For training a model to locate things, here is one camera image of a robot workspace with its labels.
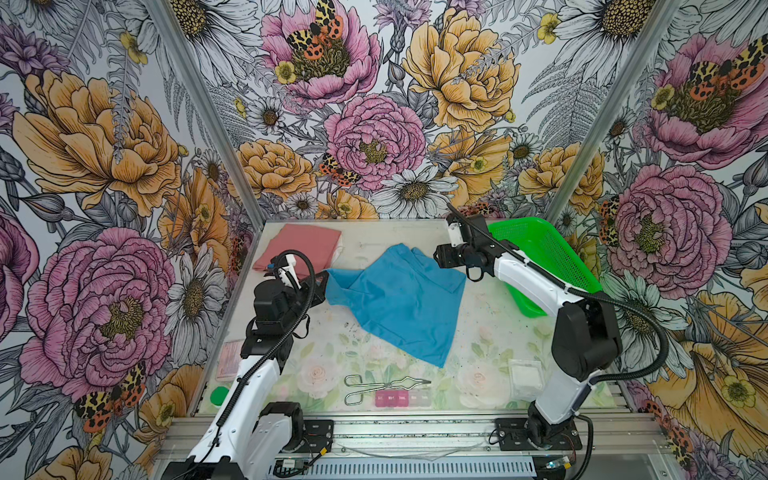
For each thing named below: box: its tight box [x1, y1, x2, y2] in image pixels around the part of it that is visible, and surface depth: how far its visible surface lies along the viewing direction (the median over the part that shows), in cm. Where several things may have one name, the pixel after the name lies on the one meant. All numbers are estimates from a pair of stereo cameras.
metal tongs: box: [344, 374, 432, 406], surface depth 84 cm
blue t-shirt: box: [325, 243, 467, 367], surface depth 100 cm
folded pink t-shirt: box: [253, 224, 342, 277], surface depth 114 cm
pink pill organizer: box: [374, 389, 432, 408], surface depth 81 cm
